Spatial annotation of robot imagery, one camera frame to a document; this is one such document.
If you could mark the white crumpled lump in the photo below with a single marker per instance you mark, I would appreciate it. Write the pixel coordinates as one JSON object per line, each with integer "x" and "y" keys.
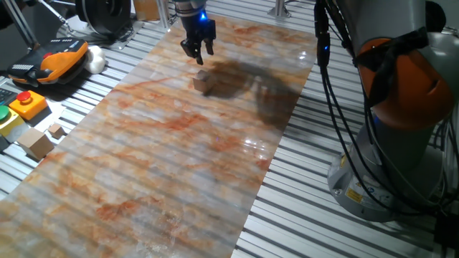
{"x": 95, "y": 59}

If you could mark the black computer keyboard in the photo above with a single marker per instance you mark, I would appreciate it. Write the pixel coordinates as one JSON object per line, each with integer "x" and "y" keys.
{"x": 7, "y": 96}

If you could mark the brown cardboard box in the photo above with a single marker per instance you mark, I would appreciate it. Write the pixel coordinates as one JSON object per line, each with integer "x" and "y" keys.
{"x": 145, "y": 9}

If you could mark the large wooden cube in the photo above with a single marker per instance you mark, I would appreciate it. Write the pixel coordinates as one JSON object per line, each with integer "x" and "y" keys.
{"x": 36, "y": 143}

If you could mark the grey base plate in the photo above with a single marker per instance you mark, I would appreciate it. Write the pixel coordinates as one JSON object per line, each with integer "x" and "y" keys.
{"x": 125, "y": 36}

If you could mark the orange marble pattern mat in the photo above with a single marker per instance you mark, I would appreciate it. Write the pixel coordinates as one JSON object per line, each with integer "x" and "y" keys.
{"x": 161, "y": 161}

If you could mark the thin grey metal strut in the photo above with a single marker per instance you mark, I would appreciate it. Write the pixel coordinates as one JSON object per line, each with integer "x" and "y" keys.
{"x": 57, "y": 16}

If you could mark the orange black teach pendant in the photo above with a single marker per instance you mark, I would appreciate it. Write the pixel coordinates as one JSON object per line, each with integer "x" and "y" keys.
{"x": 54, "y": 61}

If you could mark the red button orange box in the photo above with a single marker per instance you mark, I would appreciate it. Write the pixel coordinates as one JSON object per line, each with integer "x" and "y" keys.
{"x": 28, "y": 105}

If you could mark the silver post foot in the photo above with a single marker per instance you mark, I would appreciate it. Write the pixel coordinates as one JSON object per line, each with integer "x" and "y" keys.
{"x": 279, "y": 10}

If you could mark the small wooden cube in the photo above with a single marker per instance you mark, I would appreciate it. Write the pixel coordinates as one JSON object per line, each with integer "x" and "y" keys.
{"x": 203, "y": 81}

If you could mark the black round spool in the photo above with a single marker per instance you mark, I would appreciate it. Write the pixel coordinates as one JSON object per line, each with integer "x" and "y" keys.
{"x": 104, "y": 14}

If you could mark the silver upright post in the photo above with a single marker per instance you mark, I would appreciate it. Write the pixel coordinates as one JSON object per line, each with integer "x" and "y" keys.
{"x": 163, "y": 14}

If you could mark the thick grey metal strut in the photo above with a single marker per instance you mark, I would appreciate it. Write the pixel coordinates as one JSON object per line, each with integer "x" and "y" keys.
{"x": 21, "y": 23}

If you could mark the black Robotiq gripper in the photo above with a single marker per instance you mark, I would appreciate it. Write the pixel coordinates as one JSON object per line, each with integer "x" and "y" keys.
{"x": 197, "y": 28}

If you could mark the tiny wooden cube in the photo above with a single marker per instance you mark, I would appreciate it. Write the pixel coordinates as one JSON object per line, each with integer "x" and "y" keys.
{"x": 56, "y": 130}

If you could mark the green button yellow box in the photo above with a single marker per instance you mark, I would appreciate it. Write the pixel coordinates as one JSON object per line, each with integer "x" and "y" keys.
{"x": 10, "y": 122}

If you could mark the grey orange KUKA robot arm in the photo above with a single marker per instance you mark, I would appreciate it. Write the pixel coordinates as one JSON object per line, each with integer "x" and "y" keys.
{"x": 394, "y": 89}

